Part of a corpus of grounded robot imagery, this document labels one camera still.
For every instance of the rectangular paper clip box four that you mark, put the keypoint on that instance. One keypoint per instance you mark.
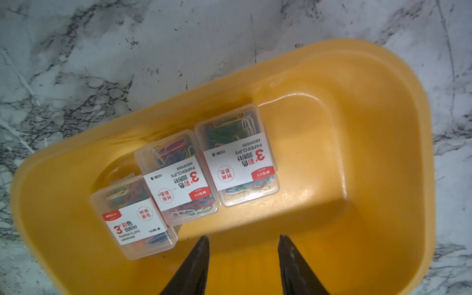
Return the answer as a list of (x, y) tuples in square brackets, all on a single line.
[(129, 211)]

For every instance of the yellow plastic storage box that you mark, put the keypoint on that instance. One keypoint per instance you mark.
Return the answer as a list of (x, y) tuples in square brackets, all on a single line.
[(349, 127)]

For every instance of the rectangular paper clip box six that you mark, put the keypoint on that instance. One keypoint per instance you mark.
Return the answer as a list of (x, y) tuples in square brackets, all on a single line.
[(174, 172)]

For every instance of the rectangular paper clip box seven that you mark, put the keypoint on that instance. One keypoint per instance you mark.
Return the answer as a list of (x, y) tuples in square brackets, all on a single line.
[(238, 155)]

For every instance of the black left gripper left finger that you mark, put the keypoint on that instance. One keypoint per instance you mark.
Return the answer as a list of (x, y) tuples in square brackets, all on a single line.
[(191, 277)]

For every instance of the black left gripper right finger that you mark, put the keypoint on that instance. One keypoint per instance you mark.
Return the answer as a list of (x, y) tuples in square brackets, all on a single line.
[(297, 277)]

